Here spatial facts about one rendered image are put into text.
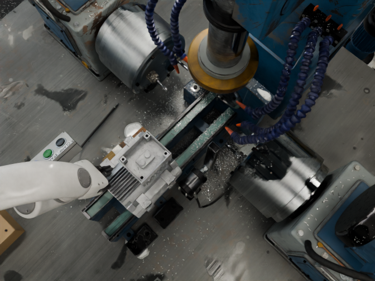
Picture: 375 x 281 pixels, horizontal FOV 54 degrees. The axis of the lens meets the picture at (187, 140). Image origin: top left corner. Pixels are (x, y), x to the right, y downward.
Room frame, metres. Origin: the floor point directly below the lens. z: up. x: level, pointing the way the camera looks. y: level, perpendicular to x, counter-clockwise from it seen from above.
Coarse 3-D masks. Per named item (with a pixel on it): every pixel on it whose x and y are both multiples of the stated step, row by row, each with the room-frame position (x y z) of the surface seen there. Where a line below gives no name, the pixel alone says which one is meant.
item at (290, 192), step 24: (264, 144) 0.27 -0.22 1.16; (288, 144) 0.28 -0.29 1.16; (240, 168) 0.21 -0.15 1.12; (264, 168) 0.20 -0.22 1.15; (288, 168) 0.20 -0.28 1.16; (312, 168) 0.21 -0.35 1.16; (240, 192) 0.15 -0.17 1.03; (264, 192) 0.14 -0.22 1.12; (288, 192) 0.14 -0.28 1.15; (312, 192) 0.15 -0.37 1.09
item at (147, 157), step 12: (132, 144) 0.27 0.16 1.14; (144, 144) 0.27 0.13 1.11; (156, 144) 0.28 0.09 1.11; (132, 156) 0.24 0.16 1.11; (144, 156) 0.24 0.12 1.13; (156, 156) 0.24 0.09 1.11; (168, 156) 0.23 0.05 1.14; (132, 168) 0.20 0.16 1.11; (156, 168) 0.20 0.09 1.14; (144, 180) 0.16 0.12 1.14
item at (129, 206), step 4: (144, 132) 0.32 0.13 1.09; (140, 136) 0.31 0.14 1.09; (172, 160) 0.24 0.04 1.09; (172, 164) 0.22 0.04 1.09; (176, 164) 0.22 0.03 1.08; (172, 168) 0.21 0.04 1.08; (128, 204) 0.10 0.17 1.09; (132, 204) 0.10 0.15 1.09; (128, 208) 0.09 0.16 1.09; (132, 208) 0.09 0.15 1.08; (136, 208) 0.09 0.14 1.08
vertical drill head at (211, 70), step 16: (224, 0) 0.42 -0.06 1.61; (224, 16) 0.41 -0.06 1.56; (208, 32) 0.45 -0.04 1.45; (224, 32) 0.41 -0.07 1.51; (192, 48) 0.47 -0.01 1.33; (208, 48) 0.44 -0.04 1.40; (224, 48) 0.41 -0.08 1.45; (240, 48) 0.42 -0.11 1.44; (256, 48) 0.48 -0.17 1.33; (192, 64) 0.43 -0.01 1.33; (208, 64) 0.42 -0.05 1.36; (224, 64) 0.41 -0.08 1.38; (240, 64) 0.42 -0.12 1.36; (256, 64) 0.43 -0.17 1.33; (208, 80) 0.39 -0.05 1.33; (224, 80) 0.39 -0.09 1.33; (240, 80) 0.39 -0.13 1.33
